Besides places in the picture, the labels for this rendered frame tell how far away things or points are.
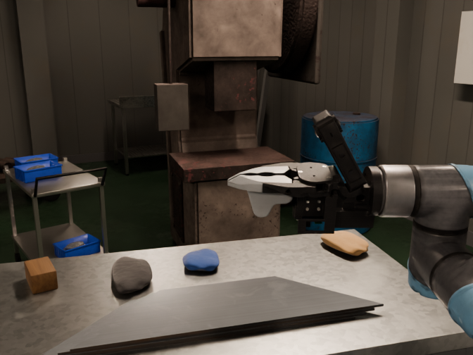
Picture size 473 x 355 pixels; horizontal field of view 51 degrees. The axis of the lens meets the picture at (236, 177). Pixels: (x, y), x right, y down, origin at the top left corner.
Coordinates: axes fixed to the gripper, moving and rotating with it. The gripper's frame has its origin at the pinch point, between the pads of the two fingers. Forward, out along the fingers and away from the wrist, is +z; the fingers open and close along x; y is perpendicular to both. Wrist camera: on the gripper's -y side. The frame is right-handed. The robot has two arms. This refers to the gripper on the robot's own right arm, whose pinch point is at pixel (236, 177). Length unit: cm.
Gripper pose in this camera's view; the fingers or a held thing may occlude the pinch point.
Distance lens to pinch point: 70.1
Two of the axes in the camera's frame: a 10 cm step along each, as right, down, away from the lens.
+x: 0.0, -3.9, 9.2
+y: 0.0, 9.2, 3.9
